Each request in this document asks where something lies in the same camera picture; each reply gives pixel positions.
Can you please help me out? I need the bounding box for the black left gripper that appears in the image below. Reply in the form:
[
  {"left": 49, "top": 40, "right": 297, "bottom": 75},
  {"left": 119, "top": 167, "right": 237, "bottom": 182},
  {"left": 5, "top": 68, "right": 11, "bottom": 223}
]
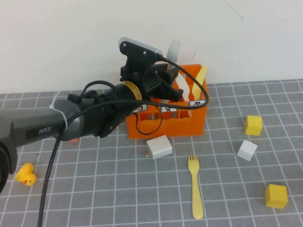
[{"left": 119, "top": 58, "right": 186, "bottom": 102}]

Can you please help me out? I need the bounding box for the orange plastic cutlery holder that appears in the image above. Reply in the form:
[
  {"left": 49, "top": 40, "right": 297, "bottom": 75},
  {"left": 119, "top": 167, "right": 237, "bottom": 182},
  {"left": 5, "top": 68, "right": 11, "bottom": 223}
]
[{"left": 125, "top": 64, "right": 210, "bottom": 140}]

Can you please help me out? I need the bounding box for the yellow plastic knife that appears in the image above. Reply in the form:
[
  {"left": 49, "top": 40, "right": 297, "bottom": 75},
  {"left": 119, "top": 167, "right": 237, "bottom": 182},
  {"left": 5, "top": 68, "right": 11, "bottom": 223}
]
[{"left": 191, "top": 65, "right": 208, "bottom": 102}]

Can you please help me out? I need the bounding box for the grey checked table mat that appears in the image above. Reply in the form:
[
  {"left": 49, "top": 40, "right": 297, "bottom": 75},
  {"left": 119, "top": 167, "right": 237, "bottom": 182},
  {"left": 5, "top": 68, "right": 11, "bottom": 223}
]
[{"left": 0, "top": 79, "right": 303, "bottom": 227}]

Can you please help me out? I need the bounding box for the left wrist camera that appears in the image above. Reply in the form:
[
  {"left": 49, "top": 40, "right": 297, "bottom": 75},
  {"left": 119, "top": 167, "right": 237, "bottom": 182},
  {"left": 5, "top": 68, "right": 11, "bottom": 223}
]
[{"left": 117, "top": 36, "right": 164, "bottom": 66}]

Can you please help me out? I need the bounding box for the white cube block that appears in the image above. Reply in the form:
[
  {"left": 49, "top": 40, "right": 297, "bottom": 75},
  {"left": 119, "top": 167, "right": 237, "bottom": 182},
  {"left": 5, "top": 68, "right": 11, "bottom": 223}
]
[{"left": 236, "top": 140, "right": 258, "bottom": 162}]

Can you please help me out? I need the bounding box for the white power adapter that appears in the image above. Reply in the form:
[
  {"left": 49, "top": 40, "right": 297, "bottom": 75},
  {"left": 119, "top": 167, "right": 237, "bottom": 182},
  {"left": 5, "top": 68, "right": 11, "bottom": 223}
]
[{"left": 144, "top": 134, "right": 173, "bottom": 160}]

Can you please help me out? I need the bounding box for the black left camera cable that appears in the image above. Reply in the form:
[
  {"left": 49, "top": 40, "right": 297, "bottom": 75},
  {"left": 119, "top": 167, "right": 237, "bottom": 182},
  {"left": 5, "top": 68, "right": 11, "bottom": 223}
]
[{"left": 37, "top": 55, "right": 211, "bottom": 227}]

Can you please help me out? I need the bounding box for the white label knife character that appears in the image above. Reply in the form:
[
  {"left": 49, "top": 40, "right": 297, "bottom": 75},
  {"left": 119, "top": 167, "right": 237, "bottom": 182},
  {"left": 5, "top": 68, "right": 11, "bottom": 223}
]
[{"left": 189, "top": 100, "right": 206, "bottom": 109}]

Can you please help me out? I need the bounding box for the yellow plastic fork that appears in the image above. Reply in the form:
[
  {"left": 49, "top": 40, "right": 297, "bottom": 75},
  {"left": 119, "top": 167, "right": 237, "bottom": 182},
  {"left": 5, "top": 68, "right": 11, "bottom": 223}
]
[{"left": 187, "top": 154, "right": 204, "bottom": 220}]

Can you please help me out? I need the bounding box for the grey plastic fork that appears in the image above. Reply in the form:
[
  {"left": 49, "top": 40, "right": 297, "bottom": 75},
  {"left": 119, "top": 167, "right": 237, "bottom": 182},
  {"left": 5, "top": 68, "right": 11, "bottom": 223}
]
[{"left": 166, "top": 39, "right": 181, "bottom": 71}]

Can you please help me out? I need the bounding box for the yellow cube block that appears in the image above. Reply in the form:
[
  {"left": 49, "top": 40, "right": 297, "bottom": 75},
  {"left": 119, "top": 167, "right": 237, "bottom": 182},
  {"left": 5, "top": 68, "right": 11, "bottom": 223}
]
[
  {"left": 244, "top": 115, "right": 263, "bottom": 136},
  {"left": 264, "top": 183, "right": 288, "bottom": 209}
]

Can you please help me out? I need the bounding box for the white plastic knife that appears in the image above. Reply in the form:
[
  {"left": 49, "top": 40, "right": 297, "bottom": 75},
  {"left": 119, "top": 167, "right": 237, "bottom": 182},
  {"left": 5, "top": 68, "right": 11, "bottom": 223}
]
[{"left": 174, "top": 73, "right": 193, "bottom": 118}]

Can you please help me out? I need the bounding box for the yellow rubber duck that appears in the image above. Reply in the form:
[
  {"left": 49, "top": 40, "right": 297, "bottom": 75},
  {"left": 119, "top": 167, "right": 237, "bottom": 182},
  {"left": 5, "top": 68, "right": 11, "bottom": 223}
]
[{"left": 15, "top": 162, "right": 38, "bottom": 186}]

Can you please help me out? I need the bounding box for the white zip tie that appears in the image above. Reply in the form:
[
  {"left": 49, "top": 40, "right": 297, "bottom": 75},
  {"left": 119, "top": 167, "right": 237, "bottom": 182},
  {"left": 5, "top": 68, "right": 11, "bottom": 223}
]
[{"left": 48, "top": 96, "right": 69, "bottom": 130}]

